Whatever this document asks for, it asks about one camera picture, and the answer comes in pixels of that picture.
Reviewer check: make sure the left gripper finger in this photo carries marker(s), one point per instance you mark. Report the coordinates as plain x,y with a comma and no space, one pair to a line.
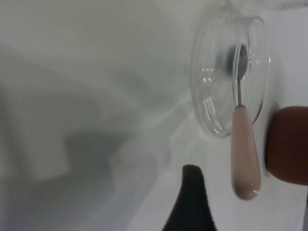
190,204

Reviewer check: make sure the red ceramic mug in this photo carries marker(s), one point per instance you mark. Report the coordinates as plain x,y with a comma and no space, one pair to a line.
288,144

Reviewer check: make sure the clear round glass lid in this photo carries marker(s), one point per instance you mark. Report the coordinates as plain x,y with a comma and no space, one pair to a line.
211,96

